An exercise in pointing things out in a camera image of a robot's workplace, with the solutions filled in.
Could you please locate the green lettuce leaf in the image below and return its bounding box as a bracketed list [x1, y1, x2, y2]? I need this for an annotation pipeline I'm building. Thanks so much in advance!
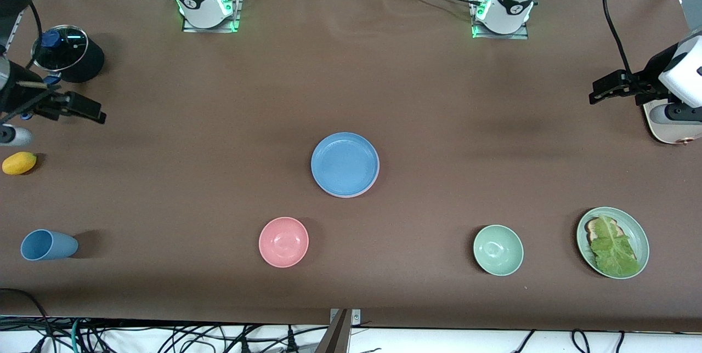
[590, 213, 641, 278]

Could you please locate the small metal table bracket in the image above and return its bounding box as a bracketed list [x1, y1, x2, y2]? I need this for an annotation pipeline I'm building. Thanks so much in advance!
[329, 309, 362, 327]

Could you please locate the beige board with copper ring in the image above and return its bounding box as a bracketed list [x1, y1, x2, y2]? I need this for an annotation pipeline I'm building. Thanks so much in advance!
[648, 98, 702, 146]

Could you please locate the toasted bread slice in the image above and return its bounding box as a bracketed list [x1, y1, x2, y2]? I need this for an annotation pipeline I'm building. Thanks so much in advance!
[585, 218, 620, 244]

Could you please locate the pink bowl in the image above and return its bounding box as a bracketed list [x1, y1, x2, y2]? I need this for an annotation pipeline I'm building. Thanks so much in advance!
[258, 217, 309, 269]

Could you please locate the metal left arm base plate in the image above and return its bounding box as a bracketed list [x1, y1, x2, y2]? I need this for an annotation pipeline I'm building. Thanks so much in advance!
[472, 23, 529, 41]

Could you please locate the blue cup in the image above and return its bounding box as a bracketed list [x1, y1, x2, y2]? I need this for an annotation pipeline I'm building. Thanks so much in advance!
[20, 229, 79, 261]

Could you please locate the green plate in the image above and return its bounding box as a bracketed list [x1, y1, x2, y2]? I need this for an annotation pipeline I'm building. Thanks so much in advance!
[576, 207, 650, 280]

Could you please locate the yellow lemon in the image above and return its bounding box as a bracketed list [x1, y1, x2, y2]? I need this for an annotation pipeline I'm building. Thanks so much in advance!
[2, 151, 37, 175]

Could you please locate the green bowl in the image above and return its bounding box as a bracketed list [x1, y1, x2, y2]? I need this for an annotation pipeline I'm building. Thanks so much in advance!
[473, 224, 524, 277]

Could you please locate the brown table cover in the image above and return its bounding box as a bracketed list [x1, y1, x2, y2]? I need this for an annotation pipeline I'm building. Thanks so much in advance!
[0, 0, 702, 333]

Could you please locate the pink plate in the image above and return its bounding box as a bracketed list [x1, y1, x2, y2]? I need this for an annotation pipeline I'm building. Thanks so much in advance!
[315, 169, 381, 199]

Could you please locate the blue plate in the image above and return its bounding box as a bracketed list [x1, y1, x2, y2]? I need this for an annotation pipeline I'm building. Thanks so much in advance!
[311, 132, 380, 196]

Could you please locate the glass lid with blue knob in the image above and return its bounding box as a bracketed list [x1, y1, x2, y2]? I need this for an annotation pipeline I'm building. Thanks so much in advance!
[31, 25, 89, 72]

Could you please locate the dark blue saucepan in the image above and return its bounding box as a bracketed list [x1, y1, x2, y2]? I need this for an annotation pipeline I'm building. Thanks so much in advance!
[21, 25, 105, 121]

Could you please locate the dark slanted support bar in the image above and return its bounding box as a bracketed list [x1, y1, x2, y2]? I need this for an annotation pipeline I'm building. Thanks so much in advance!
[315, 309, 352, 353]

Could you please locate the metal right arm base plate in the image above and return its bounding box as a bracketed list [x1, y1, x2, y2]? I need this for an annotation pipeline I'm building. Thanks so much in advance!
[182, 13, 241, 33]

